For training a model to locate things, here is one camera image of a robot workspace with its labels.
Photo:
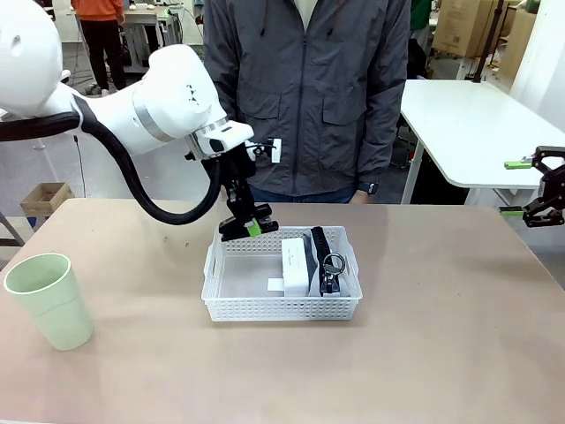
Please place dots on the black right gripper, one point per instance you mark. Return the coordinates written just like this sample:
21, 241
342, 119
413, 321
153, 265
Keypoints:
554, 185

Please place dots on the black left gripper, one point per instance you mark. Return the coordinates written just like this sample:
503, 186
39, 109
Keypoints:
236, 168

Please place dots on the black stapler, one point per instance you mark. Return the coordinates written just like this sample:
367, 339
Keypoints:
265, 227

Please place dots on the white rectangular box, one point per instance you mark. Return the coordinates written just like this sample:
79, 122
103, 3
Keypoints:
295, 269

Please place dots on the pale green plastic cup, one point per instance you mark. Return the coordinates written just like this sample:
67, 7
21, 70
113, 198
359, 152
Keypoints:
57, 309

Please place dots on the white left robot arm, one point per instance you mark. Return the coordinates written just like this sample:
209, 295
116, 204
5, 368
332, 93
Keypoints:
132, 110

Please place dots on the person's left forearm grey sleeve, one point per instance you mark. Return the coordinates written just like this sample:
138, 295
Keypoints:
379, 141

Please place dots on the white perforated plastic basket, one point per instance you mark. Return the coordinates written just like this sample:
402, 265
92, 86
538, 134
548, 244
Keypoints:
282, 309

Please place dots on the person's left hand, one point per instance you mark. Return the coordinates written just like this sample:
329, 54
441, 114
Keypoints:
362, 197

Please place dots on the white sticker label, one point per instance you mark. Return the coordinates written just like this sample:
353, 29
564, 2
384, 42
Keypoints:
274, 285

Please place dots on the grey flat pouch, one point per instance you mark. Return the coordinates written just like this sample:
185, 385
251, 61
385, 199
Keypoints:
314, 282

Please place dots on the black wristwatch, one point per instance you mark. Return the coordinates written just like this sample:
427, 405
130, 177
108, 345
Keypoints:
370, 187

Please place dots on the black pole stand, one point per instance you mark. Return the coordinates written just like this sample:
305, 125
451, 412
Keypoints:
483, 53

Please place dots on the person in grey jacket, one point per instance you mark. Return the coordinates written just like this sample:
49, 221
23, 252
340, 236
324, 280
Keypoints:
318, 97

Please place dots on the tall plain cardboard box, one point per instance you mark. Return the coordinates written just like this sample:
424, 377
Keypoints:
518, 44

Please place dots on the black chair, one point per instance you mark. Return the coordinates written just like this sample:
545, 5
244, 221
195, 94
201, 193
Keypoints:
417, 57

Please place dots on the large brown cardboard box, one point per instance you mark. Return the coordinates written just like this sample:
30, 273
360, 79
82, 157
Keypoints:
465, 26

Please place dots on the person in green top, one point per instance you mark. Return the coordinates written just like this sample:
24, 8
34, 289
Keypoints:
419, 15

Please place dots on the small open cardboard box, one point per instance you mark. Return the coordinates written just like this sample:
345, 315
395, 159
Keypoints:
46, 199

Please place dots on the person in orange top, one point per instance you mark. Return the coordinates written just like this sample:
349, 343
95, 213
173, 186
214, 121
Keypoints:
99, 26

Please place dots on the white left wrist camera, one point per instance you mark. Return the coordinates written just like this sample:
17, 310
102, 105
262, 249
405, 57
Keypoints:
274, 150

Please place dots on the white frame workbench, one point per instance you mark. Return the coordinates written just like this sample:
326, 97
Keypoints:
145, 17

